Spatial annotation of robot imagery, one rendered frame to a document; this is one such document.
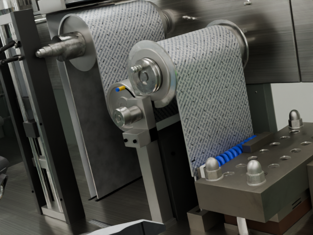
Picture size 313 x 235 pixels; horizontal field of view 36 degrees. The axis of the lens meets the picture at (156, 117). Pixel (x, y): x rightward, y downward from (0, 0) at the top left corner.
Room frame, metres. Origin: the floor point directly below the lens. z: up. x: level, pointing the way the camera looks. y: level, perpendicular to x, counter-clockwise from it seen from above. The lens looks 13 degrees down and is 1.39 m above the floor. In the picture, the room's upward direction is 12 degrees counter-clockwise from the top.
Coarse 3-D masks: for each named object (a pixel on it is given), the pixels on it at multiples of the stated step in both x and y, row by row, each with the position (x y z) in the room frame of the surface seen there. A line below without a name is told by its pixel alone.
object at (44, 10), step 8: (40, 0) 1.23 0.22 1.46; (48, 0) 1.20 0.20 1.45; (56, 0) 1.18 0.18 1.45; (64, 0) 1.19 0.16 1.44; (72, 0) 1.29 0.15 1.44; (80, 0) 1.21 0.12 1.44; (88, 0) 1.33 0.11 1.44; (40, 8) 1.24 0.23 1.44; (48, 8) 1.21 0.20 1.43; (56, 8) 1.18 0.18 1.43; (64, 8) 1.17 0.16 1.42
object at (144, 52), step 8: (232, 32) 1.15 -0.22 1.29; (144, 48) 1.01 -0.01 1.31; (240, 48) 1.14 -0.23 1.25; (136, 56) 1.03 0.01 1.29; (144, 56) 1.01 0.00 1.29; (152, 56) 0.99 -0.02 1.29; (160, 56) 0.98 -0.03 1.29; (160, 64) 0.98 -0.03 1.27; (168, 72) 0.97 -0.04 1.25; (168, 80) 0.97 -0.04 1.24; (168, 88) 0.97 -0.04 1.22; (152, 96) 1.01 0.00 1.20; (160, 96) 0.99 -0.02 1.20
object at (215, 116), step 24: (240, 72) 1.12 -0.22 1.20; (192, 96) 1.00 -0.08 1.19; (216, 96) 1.05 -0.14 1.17; (240, 96) 1.11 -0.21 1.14; (192, 120) 0.99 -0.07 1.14; (216, 120) 1.04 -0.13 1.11; (240, 120) 1.10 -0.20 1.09; (192, 144) 0.98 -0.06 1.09; (216, 144) 1.03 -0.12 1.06; (192, 168) 0.97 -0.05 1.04
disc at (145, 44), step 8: (144, 40) 1.01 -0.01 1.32; (136, 48) 1.03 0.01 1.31; (152, 48) 0.99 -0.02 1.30; (160, 48) 0.98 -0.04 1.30; (128, 56) 1.05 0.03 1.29; (168, 56) 0.96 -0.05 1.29; (128, 64) 1.06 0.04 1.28; (168, 64) 0.97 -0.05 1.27; (128, 72) 1.06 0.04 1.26; (176, 72) 0.96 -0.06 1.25; (176, 80) 0.96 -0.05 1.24; (136, 88) 1.05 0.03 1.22; (160, 88) 0.99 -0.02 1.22; (176, 88) 0.96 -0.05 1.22; (168, 96) 0.98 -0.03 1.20; (152, 104) 1.02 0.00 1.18; (160, 104) 1.00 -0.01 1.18
